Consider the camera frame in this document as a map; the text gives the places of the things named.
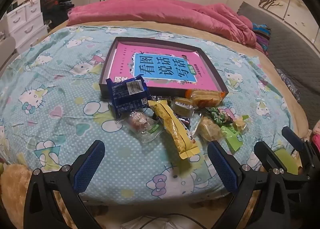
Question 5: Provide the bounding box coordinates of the grey quilted headboard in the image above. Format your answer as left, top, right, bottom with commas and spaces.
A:
237, 1, 320, 129

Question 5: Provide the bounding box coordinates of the orange cracker packet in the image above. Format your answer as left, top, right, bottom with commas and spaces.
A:
186, 89, 224, 108

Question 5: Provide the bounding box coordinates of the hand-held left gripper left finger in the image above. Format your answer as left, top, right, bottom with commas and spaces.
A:
24, 140, 105, 229

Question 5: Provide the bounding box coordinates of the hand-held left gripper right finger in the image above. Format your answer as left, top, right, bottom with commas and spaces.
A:
207, 141, 293, 229

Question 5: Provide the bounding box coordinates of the clear round pastry packet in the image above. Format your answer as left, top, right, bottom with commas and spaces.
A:
122, 111, 163, 143

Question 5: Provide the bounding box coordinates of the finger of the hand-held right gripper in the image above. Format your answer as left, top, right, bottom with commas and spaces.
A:
282, 127, 320, 174
254, 141, 304, 191

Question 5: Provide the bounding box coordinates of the white drawer cabinet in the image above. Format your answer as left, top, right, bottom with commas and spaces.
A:
6, 0, 49, 54

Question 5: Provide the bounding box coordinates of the dark clothes pile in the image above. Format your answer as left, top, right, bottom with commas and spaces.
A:
39, 0, 75, 30

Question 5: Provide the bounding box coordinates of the pink blanket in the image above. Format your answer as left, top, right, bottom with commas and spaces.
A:
67, 0, 269, 55

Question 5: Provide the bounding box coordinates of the colourful clothes pile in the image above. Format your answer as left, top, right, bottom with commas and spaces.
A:
251, 22, 272, 54

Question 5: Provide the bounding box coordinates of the pink book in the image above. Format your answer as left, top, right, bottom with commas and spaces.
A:
110, 44, 220, 92

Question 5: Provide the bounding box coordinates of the light green packet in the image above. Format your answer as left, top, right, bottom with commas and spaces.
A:
232, 115, 250, 133

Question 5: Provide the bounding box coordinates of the blue wafer packet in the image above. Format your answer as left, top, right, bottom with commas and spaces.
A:
105, 75, 150, 117

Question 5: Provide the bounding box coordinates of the black candy packet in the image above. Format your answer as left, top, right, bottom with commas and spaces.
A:
175, 116, 194, 142

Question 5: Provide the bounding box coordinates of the yellow biscuit packet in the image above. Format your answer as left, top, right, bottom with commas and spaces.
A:
148, 100, 198, 159

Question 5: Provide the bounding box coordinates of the rice crisp packet green label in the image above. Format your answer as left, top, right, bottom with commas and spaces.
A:
197, 116, 243, 155

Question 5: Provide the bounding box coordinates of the green striped candy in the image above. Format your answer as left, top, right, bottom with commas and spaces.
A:
206, 107, 237, 125

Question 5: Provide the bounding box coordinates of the small green cake packet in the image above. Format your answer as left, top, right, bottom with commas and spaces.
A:
171, 97, 194, 115

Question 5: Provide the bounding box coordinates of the shallow dark cardboard box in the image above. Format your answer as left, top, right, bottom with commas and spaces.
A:
99, 37, 229, 100

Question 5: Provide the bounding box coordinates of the blue patterned cloth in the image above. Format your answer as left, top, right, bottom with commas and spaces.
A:
276, 69, 300, 102

